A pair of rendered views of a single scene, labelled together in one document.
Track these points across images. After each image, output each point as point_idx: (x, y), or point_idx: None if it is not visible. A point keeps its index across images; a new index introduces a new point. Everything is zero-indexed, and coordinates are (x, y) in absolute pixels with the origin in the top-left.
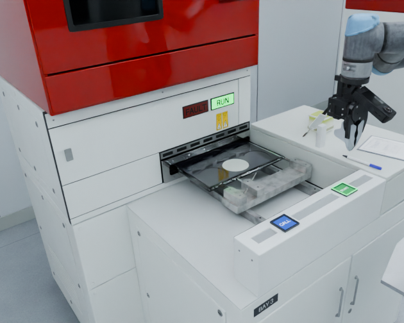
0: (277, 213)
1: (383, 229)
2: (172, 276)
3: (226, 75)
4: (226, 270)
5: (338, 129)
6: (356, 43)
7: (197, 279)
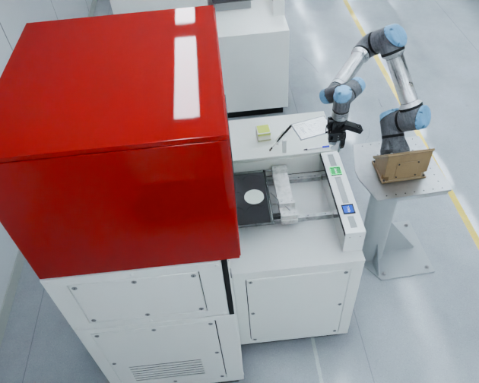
0: (302, 205)
1: None
2: (293, 283)
3: None
4: (334, 252)
5: (333, 145)
6: (346, 106)
7: (325, 269)
